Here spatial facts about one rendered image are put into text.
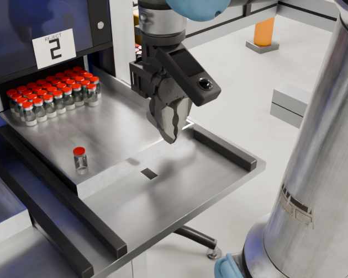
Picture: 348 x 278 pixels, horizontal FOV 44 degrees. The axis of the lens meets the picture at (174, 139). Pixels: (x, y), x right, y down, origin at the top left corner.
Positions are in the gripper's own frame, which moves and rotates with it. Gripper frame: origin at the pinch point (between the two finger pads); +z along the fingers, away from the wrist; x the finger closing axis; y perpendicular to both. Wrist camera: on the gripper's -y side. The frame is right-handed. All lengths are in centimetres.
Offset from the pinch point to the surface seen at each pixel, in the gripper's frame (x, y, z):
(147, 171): 6.9, -0.7, 3.4
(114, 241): 21.4, -11.4, 1.6
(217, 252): -45, 27, 90
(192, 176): 2.0, -6.9, 3.5
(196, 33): -43, 38, 2
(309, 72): -206, 93, 89
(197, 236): -40, 33, 81
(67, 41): 4.1, 26.6, -12.0
